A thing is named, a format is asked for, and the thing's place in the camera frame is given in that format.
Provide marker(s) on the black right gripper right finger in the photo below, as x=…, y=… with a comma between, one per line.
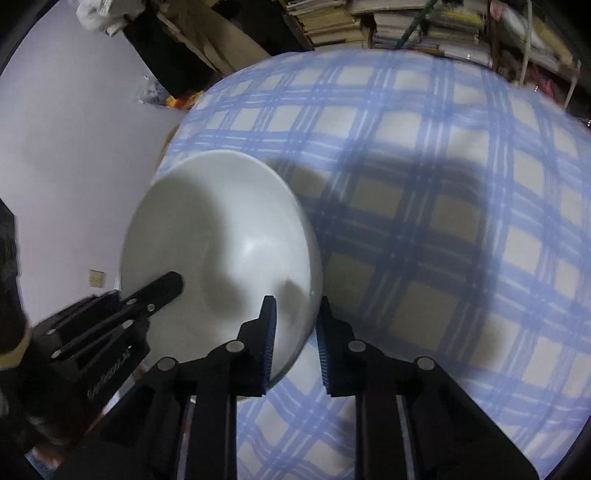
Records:
x=412, y=420

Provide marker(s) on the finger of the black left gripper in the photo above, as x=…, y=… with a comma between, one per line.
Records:
x=152, y=290

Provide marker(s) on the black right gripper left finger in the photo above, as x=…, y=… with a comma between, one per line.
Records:
x=179, y=420

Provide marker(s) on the large white bowl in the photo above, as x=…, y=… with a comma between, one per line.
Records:
x=236, y=233

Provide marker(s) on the yellow plastic bag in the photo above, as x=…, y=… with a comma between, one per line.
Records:
x=183, y=103

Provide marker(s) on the blue checked tablecloth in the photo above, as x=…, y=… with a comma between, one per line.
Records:
x=452, y=210

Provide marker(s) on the stack of books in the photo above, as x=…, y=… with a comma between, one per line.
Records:
x=327, y=22

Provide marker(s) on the white metal trolley cart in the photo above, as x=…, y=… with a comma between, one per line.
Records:
x=543, y=49

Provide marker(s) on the wooden bookshelf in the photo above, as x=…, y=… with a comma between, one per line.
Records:
x=482, y=32

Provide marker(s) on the upper wall socket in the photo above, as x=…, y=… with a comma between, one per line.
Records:
x=96, y=279

